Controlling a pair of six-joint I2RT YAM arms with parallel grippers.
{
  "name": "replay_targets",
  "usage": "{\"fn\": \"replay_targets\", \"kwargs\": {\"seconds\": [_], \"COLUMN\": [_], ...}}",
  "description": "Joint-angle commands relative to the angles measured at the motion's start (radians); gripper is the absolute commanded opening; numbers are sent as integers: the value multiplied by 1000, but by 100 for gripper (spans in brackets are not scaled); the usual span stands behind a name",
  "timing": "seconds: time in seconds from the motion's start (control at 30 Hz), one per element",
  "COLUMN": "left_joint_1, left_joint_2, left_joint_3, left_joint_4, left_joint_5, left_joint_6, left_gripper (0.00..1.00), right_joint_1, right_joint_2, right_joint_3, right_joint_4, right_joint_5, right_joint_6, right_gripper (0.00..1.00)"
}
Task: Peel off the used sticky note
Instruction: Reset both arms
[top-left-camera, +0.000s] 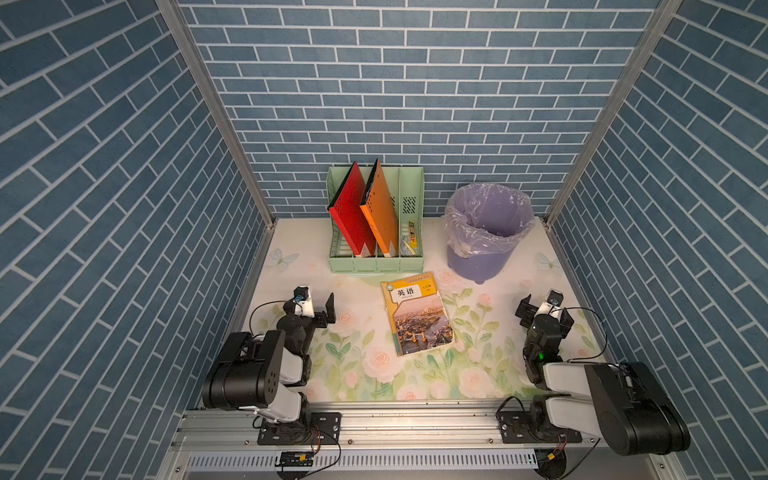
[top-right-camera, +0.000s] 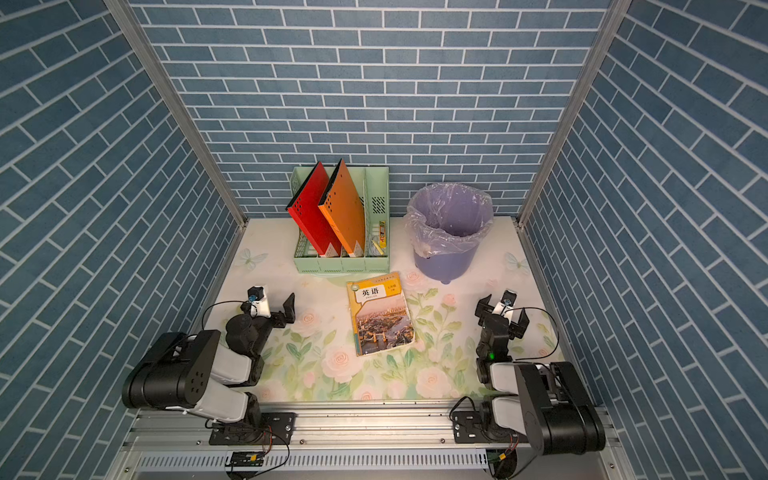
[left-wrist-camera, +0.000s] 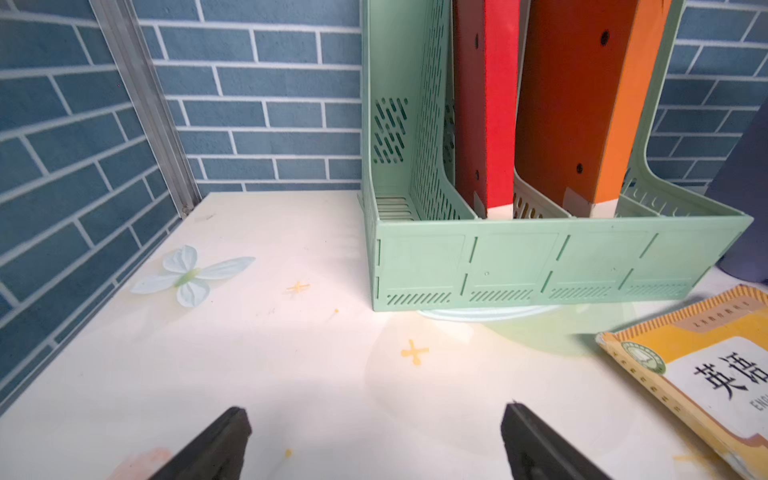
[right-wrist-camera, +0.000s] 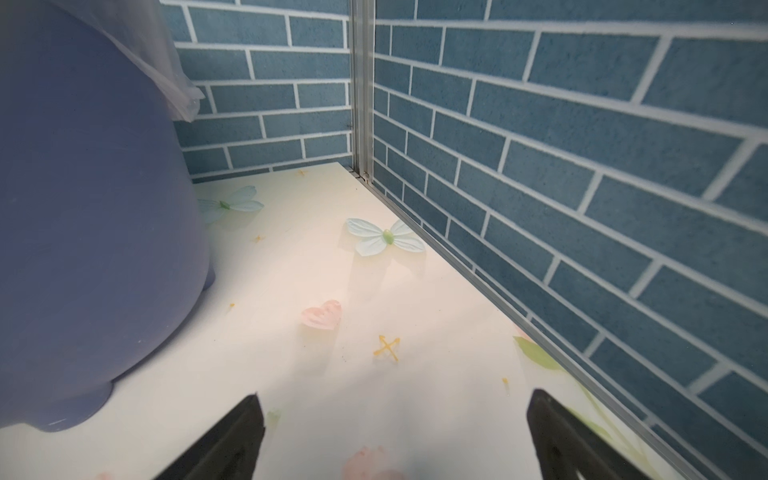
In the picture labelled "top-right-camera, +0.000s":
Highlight English textbook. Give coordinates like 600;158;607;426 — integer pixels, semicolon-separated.
346;272;415;356

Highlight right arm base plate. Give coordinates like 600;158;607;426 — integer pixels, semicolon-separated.
449;410;528;444

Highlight floral table mat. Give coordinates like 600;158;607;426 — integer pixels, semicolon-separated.
172;263;580;404

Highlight clear bin liner bag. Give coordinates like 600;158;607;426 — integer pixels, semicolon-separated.
404;182;495;259

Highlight left controller board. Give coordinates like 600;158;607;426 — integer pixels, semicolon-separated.
225;451;266;469

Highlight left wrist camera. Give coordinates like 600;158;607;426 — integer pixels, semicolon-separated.
247;286;271;318

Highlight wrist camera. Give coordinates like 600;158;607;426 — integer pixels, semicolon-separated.
247;286;271;318
492;290;517;321

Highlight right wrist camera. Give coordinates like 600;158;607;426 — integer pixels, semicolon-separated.
492;290;517;321

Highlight purple trash bin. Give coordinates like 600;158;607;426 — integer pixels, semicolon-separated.
407;183;494;286

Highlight orange folder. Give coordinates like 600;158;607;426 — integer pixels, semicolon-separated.
318;159;366;258

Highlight red folder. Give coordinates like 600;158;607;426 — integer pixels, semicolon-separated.
286;163;341;257

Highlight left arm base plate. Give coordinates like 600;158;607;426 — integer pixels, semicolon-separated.
208;412;296;446

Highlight green file organizer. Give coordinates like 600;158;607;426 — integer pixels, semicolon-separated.
286;160;390;274

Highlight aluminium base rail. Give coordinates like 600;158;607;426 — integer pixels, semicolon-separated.
107;400;634;480

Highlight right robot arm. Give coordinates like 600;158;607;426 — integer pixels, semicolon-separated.
475;290;606;456

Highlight small items in organizer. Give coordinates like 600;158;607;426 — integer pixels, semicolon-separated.
370;220;387;257

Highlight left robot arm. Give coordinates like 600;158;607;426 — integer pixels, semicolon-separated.
122;286;296;428

